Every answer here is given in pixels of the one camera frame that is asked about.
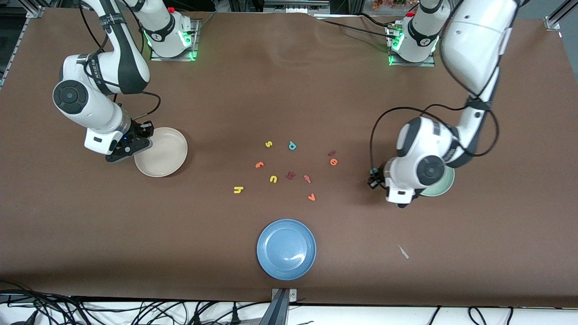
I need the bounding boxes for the beige round plate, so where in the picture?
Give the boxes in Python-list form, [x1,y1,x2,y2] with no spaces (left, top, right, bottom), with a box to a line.
[134,127,188,178]

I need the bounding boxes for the green round plate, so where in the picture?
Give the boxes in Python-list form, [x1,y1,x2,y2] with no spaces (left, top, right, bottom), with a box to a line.
[420,166,455,197]

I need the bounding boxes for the table cover sheet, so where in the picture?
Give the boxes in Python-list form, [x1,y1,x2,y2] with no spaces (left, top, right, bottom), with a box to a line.
[0,7,578,307]

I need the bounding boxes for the blue round plate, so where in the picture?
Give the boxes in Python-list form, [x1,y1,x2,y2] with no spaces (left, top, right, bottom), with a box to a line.
[256,219,317,281]

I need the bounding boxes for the grey power strip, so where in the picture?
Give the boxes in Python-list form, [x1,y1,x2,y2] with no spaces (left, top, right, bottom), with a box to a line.
[264,0,330,14]

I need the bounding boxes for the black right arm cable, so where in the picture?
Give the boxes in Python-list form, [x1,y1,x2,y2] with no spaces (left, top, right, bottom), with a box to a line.
[79,0,162,121]

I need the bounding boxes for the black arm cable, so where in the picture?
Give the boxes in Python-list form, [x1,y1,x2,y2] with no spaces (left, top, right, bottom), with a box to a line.
[79,0,162,121]
[369,59,499,172]

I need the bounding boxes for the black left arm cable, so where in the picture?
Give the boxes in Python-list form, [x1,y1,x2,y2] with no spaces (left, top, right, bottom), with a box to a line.
[369,59,499,172]

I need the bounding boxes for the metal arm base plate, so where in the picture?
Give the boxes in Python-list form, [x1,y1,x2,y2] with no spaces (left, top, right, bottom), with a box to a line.
[387,25,436,67]
[150,18,199,62]

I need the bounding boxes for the metal clamp bracket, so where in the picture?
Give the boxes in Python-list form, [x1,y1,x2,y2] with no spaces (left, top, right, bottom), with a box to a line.
[271,288,298,302]

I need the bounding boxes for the aluminium table edge rail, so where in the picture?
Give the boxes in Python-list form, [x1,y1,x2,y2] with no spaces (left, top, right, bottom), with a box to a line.
[0,5,46,88]

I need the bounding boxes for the black base cable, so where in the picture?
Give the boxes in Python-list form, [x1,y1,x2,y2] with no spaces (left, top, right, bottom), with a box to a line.
[316,18,393,37]
[357,13,398,28]

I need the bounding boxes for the grey camera mount pole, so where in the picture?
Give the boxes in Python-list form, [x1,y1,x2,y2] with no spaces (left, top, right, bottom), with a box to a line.
[260,289,289,325]

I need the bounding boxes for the black floor cable tangle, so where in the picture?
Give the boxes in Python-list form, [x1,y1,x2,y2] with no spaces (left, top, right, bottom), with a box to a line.
[0,280,271,325]

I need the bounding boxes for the aluminium frame extrusion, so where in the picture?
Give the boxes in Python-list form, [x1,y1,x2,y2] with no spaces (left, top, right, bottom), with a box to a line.
[549,0,578,23]

